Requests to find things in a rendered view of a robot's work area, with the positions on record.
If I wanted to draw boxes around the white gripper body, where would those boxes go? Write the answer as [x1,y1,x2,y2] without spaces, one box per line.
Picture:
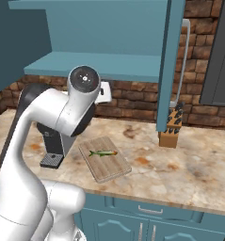
[94,80,114,104]

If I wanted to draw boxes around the wooden cutting board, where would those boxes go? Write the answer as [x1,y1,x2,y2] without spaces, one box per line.
[77,135,133,185]

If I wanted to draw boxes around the teal base cabinet door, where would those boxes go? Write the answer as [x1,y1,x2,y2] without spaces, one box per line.
[80,208,150,241]
[147,219,225,241]

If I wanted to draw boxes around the green and orange fish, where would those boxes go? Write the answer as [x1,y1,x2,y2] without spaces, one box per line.
[88,149,119,158]

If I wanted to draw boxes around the black and white coffee machine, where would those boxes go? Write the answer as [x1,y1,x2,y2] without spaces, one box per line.
[36,121,78,169]

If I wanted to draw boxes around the wooden knife block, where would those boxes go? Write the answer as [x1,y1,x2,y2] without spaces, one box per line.
[157,101,185,150]

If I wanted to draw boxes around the teal drawer front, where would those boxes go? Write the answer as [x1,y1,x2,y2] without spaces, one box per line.
[111,195,205,224]

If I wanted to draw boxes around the teal wall cabinet with shelf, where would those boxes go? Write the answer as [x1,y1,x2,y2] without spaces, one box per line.
[8,0,169,84]

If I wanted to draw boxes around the teal wall cabinet door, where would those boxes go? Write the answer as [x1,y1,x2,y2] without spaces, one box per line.
[155,0,186,133]

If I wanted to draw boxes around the silver cabinet door handle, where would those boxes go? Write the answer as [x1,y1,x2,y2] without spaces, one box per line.
[170,18,191,109]

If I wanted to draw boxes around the silver drawer handle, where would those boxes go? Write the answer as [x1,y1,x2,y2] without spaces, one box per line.
[137,204,165,216]

